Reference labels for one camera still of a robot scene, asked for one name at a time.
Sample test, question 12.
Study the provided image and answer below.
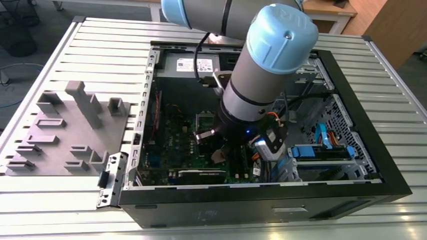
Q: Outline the thick black cable bundle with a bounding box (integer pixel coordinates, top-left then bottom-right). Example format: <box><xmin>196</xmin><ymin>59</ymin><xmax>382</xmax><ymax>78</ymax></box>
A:
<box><xmin>262</xmin><ymin>92</ymin><xmax>335</xmax><ymax>185</ymax></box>

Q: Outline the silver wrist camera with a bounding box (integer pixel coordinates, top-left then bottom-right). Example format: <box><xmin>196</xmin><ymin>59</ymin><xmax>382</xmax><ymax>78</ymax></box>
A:
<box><xmin>254</xmin><ymin>123</ymin><xmax>288</xmax><ymax>161</ymax></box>

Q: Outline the black open PC case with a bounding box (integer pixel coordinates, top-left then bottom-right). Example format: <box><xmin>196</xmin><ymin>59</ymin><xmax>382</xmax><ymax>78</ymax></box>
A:
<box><xmin>95</xmin><ymin>39</ymin><xmax>414</xmax><ymax>229</ymax></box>

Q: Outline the silver hinged slot bracket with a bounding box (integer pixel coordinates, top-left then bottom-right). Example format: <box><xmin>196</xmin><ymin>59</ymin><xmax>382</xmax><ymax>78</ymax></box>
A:
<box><xmin>95</xmin><ymin>151</ymin><xmax>131</xmax><ymax>209</ymax></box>

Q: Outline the green motherboard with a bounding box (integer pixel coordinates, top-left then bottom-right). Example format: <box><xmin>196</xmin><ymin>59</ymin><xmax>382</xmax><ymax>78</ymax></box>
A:
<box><xmin>137</xmin><ymin>87</ymin><xmax>260</xmax><ymax>186</ymax></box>

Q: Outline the blue network cable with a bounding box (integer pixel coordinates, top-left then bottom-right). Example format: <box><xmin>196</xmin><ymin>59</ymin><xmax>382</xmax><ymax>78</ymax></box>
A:
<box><xmin>0</xmin><ymin>62</ymin><xmax>45</xmax><ymax>109</ymax></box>

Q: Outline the grey power supply white label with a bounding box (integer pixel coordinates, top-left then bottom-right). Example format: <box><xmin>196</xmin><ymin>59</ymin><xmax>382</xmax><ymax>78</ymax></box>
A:
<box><xmin>155</xmin><ymin>51</ymin><xmax>242</xmax><ymax>79</ymax></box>

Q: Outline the metal socket cover frame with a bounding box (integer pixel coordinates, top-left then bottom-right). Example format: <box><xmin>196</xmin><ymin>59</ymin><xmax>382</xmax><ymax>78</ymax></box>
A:
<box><xmin>194</xmin><ymin>113</ymin><xmax>219</xmax><ymax>131</ymax></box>

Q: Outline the orange red yellow wire bundle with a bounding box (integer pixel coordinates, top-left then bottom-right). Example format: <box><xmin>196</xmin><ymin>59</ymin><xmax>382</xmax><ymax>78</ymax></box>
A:
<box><xmin>250</xmin><ymin>111</ymin><xmax>288</xmax><ymax>163</ymax></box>

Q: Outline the blue plastic drive bracket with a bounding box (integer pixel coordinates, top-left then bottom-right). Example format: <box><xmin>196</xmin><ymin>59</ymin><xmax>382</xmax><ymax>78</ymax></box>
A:
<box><xmin>271</xmin><ymin>159</ymin><xmax>296</xmax><ymax>183</ymax></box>

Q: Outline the wooden cabinet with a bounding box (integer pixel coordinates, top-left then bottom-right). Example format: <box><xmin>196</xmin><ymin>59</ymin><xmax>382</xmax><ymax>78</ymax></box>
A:
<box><xmin>362</xmin><ymin>0</ymin><xmax>427</xmax><ymax>71</ymax></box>

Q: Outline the thin black camera cable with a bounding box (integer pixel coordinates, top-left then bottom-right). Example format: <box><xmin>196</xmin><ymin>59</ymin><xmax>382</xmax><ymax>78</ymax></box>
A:
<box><xmin>279</xmin><ymin>91</ymin><xmax>294</xmax><ymax>125</ymax></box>
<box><xmin>194</xmin><ymin>31</ymin><xmax>212</xmax><ymax>83</ymax></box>

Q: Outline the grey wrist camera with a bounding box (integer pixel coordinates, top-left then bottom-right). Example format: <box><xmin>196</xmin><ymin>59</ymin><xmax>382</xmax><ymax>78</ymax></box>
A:
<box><xmin>199</xmin><ymin>70</ymin><xmax>231</xmax><ymax>89</ymax></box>

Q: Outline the black RAM slot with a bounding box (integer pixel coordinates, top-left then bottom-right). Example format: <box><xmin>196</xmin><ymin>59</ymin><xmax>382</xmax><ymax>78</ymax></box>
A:
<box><xmin>231</xmin><ymin>147</ymin><xmax>243</xmax><ymax>180</ymax></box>
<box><xmin>239</xmin><ymin>147</ymin><xmax>252</xmax><ymax>180</ymax></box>

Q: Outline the flat blue data wire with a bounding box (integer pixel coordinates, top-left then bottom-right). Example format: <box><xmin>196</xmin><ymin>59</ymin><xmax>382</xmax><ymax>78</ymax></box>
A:
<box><xmin>315</xmin><ymin>123</ymin><xmax>331</xmax><ymax>151</ymax></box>

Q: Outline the black graphics card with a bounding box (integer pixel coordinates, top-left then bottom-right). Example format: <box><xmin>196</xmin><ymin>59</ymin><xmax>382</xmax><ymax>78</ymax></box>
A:
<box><xmin>176</xmin><ymin>169</ymin><xmax>228</xmax><ymax>186</ymax></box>

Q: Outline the hard disk in blue carrier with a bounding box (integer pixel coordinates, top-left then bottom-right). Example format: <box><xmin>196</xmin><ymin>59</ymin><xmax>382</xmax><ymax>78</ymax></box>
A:
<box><xmin>287</xmin><ymin>145</ymin><xmax>355</xmax><ymax>161</ymax></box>

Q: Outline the grey plastic parts rack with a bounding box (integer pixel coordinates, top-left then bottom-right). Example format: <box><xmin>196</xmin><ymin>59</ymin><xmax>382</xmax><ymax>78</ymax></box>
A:
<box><xmin>4</xmin><ymin>80</ymin><xmax>135</xmax><ymax>177</ymax></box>

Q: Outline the wooden desk white frame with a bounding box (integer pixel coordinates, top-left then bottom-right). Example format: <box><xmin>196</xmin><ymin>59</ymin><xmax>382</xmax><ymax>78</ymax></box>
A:
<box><xmin>302</xmin><ymin>0</ymin><xmax>359</xmax><ymax>35</ymax></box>

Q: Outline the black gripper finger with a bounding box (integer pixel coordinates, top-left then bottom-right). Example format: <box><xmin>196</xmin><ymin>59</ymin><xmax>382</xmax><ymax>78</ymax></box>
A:
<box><xmin>192</xmin><ymin>128</ymin><xmax>218</xmax><ymax>146</ymax></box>
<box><xmin>210</xmin><ymin>146</ymin><xmax>232</xmax><ymax>165</ymax></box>

